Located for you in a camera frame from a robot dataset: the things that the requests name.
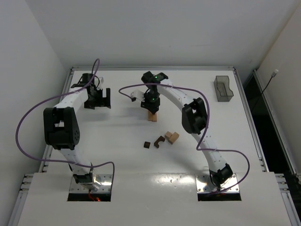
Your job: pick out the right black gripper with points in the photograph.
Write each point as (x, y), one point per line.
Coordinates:
(152, 105)

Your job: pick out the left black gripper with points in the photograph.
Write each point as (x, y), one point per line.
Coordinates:
(98, 101)

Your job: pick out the light wood plank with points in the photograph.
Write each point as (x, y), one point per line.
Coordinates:
(154, 118)

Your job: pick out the light wood rectangular block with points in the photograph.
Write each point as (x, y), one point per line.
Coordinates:
(150, 116)

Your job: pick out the dark wood arch block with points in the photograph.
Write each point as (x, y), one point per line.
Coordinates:
(159, 139)

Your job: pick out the long light wood block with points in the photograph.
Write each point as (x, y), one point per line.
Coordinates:
(173, 137)

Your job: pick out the small dark wood cube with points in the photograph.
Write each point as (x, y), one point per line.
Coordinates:
(146, 144)

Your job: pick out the clear grey plastic bin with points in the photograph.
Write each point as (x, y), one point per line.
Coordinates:
(222, 89)

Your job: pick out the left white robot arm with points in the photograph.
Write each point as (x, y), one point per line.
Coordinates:
(61, 129)

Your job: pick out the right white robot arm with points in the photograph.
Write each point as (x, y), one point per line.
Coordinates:
(194, 120)

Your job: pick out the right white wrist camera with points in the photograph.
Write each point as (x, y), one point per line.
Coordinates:
(137, 95)

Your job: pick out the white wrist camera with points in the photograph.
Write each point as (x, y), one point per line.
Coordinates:
(100, 83)
(137, 95)

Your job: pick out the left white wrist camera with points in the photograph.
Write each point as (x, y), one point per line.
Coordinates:
(100, 83)

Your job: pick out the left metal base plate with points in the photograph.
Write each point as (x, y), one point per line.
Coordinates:
(101, 184)

